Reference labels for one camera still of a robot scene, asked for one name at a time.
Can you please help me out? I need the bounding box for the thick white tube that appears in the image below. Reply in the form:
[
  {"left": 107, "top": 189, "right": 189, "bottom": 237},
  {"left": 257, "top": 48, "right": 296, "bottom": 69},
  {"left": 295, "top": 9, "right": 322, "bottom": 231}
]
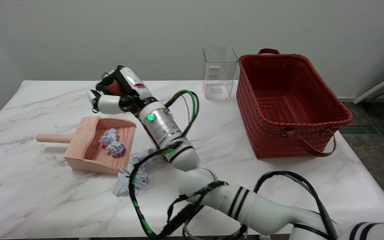
[{"left": 353, "top": 69, "right": 384, "bottom": 105}]

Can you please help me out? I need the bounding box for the black cable with blue plug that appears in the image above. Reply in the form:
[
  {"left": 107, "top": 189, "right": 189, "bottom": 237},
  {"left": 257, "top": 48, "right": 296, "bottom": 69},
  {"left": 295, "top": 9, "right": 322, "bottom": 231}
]
[{"left": 152, "top": 171, "right": 339, "bottom": 240}]

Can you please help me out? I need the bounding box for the clear plastic container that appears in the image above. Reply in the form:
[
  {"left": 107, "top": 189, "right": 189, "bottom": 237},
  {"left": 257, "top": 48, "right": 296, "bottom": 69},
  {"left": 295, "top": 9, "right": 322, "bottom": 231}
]
[{"left": 202, "top": 47, "right": 238, "bottom": 100}]

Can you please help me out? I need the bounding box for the red woven basket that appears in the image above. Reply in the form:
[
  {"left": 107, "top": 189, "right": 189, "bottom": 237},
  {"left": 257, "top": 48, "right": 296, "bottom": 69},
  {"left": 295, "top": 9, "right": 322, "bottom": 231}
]
[{"left": 236, "top": 49, "right": 353, "bottom": 159}]

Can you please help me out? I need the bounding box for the brown straw hand broom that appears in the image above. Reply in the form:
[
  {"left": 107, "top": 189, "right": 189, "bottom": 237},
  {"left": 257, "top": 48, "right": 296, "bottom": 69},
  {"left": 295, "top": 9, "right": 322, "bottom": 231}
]
[{"left": 104, "top": 77, "right": 161, "bottom": 152}]

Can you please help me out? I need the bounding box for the white paper ball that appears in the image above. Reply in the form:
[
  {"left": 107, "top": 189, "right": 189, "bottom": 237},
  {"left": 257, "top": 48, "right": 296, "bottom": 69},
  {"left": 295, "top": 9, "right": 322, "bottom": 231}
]
[
  {"left": 99, "top": 128, "right": 119, "bottom": 145},
  {"left": 132, "top": 157, "right": 149, "bottom": 171},
  {"left": 147, "top": 148, "right": 165, "bottom": 162},
  {"left": 135, "top": 170, "right": 153, "bottom": 190},
  {"left": 106, "top": 141, "right": 126, "bottom": 156}
]

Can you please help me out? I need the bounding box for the large paper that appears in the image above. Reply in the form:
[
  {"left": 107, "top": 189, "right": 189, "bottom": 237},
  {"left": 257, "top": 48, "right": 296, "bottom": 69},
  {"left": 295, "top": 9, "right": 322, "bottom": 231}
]
[{"left": 112, "top": 167, "right": 136, "bottom": 198}]

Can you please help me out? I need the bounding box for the floor vent grille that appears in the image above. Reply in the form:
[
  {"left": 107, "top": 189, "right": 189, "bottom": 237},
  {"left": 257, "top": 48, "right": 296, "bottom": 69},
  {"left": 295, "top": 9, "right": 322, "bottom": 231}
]
[{"left": 338, "top": 124, "right": 384, "bottom": 135}]

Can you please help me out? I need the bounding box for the black green robot cable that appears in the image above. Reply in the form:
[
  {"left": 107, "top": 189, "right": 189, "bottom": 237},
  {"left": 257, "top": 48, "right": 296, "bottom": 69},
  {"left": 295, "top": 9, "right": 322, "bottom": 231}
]
[{"left": 128, "top": 89, "right": 200, "bottom": 239}]

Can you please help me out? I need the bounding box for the wooden dustpan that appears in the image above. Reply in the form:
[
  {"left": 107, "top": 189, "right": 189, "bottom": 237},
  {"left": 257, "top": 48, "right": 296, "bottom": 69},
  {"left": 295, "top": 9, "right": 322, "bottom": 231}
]
[{"left": 36, "top": 116, "right": 136, "bottom": 176}]

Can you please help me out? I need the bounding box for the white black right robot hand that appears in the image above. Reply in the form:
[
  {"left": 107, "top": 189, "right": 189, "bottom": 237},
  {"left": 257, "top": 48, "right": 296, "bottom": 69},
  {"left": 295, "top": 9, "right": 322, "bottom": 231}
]
[{"left": 87, "top": 66, "right": 158, "bottom": 115}]

